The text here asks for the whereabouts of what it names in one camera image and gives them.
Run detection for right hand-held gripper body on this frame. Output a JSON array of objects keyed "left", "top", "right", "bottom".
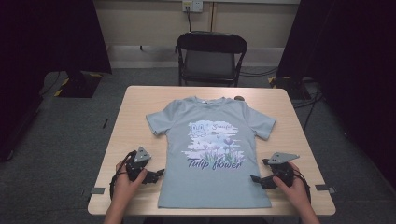
[{"left": 266, "top": 151, "right": 301, "bottom": 188}]

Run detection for black curtain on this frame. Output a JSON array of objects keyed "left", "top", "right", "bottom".
[
  {"left": 0, "top": 0, "right": 113, "bottom": 162},
  {"left": 276, "top": 0, "right": 396, "bottom": 188}
]

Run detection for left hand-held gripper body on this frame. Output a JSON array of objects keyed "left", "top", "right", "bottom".
[{"left": 125, "top": 146, "right": 153, "bottom": 183}]

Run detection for person's left hand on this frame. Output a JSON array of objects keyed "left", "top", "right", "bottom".
[{"left": 113, "top": 160, "right": 148, "bottom": 204}]

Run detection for black folding chair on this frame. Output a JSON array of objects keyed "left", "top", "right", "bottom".
[{"left": 176, "top": 30, "right": 249, "bottom": 88}]

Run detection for black floor cable bundle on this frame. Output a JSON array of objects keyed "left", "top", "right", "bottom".
[{"left": 292, "top": 78, "right": 325, "bottom": 132}]

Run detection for light blue printed t-shirt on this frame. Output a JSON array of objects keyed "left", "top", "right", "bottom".
[{"left": 145, "top": 95, "right": 277, "bottom": 210}]

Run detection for white wall socket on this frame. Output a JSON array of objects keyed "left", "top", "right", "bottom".
[{"left": 181, "top": 0, "right": 204, "bottom": 13}]

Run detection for right hand-held gripper black cable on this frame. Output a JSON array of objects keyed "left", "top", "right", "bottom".
[{"left": 293, "top": 172, "right": 312, "bottom": 203}]

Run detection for person's right hand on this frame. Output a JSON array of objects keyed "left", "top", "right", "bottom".
[{"left": 273, "top": 161, "right": 310, "bottom": 209}]

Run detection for black stand base yellow stripes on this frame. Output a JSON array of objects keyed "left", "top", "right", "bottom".
[
  {"left": 54, "top": 70, "right": 104, "bottom": 99},
  {"left": 267, "top": 75, "right": 312, "bottom": 101}
]

